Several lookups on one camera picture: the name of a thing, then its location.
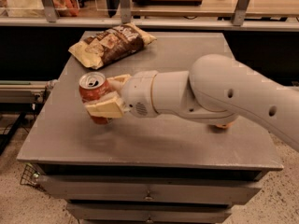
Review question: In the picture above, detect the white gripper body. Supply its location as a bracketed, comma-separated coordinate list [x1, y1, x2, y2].
[121, 70, 158, 118]

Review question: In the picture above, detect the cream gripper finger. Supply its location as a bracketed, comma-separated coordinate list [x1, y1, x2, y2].
[84, 91, 127, 119]
[107, 74, 131, 92]

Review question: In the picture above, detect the red coke can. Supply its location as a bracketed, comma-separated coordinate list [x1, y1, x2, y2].
[78, 72, 111, 124]

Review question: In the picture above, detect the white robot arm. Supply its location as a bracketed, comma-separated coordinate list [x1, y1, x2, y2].
[79, 54, 299, 151]

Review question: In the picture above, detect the brown chip bag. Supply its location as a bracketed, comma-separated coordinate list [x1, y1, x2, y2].
[68, 23, 156, 70]

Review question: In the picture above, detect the grey drawer cabinet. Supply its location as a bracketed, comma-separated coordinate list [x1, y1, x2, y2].
[16, 31, 284, 224]

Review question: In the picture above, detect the upper grey drawer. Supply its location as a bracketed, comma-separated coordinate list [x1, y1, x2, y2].
[37, 175, 261, 205]

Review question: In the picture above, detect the grey drawer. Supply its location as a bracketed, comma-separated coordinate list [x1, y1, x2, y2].
[37, 175, 261, 205]
[66, 203, 231, 224]

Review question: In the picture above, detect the orange snack bag on shelf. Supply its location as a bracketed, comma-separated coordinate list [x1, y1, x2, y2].
[52, 0, 78, 17]

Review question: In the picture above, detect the orange fruit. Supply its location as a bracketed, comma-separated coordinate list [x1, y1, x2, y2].
[213, 122, 234, 129]

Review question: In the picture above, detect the lower grey drawer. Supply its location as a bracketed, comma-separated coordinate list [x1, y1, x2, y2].
[66, 203, 231, 224]

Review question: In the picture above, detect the wire mesh basket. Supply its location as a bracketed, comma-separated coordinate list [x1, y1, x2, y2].
[20, 164, 41, 189]

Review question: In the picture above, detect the metal shelf rail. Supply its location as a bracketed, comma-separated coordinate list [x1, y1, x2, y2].
[0, 17, 299, 32]

